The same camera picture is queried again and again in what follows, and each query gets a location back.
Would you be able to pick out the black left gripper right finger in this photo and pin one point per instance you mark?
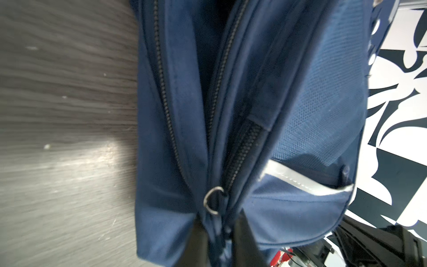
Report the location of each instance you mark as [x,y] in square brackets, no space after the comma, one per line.
[245,252]

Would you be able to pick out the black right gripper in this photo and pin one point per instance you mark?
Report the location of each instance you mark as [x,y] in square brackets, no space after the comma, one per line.
[354,244]

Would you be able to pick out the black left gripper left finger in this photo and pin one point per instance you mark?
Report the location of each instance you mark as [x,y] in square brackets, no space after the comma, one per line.
[196,252]

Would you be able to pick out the navy blue backpack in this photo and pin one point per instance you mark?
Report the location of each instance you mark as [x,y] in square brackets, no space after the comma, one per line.
[257,106]

